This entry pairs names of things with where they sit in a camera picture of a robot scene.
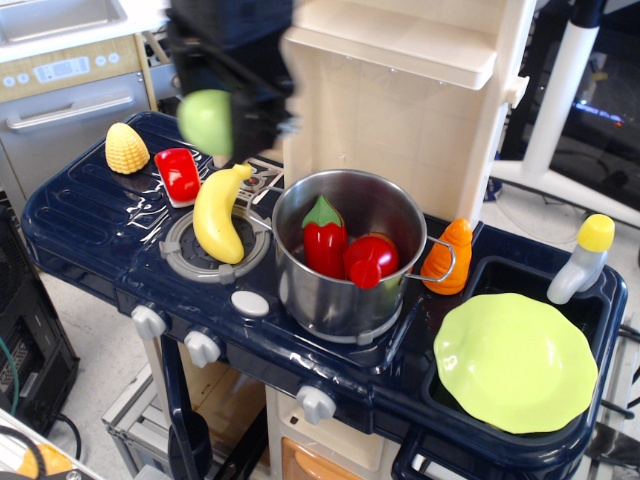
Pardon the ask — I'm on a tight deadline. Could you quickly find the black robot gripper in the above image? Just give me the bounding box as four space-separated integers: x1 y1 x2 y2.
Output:
167 1 301 160

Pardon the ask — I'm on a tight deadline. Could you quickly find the green toy pear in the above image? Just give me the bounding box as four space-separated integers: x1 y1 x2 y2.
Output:
177 89 233 157

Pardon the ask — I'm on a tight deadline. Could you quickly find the light green plate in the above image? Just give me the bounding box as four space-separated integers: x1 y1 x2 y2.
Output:
433 293 599 434

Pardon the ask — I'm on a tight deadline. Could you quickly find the yellow toy banana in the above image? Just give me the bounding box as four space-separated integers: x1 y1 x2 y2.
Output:
193 164 252 265

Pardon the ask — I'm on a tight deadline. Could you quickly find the red toy chili pepper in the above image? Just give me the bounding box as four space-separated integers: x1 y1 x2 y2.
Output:
302 195 348 280

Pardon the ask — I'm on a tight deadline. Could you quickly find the yellow toy corn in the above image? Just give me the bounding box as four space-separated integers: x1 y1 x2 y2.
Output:
105 123 150 175

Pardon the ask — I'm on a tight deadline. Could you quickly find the cream toy kitchen cabinet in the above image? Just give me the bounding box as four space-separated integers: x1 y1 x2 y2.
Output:
282 1 535 223

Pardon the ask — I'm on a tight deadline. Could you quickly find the red toy tomato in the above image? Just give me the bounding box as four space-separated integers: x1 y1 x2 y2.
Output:
344 232 399 289

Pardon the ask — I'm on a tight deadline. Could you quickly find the grey oval button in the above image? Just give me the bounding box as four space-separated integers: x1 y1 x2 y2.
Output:
230 290 270 318

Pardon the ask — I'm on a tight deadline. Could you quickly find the stainless steel pot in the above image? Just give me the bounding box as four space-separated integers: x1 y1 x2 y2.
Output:
267 170 431 345

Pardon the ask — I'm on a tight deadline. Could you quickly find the orange toy carrot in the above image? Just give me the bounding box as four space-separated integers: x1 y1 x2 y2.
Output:
420 218 473 296

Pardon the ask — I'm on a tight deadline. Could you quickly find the grey left stove knob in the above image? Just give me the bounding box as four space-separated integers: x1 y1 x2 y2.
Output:
131 305 167 341

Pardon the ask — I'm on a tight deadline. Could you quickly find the grey stove knob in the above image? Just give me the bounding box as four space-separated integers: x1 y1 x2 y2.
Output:
184 331 222 368
296 385 336 425
131 305 167 341

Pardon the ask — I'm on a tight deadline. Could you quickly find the grey middle stove knob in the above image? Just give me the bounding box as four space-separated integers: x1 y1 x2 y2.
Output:
184 331 222 368

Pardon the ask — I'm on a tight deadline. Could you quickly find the white metal stand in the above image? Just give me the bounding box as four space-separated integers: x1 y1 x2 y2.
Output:
491 1 639 228

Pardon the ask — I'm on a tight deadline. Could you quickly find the grey right stove knob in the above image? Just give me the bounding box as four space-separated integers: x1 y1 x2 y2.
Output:
296 385 336 425

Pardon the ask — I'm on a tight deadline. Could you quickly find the black computer case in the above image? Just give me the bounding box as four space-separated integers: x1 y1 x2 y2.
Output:
1 207 79 436

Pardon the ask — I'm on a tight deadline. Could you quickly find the navy toy kitchen counter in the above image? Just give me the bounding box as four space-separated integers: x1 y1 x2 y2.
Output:
22 143 627 479

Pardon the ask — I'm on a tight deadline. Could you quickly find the grey stove burner ring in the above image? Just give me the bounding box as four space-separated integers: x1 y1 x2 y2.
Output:
158 210 273 286

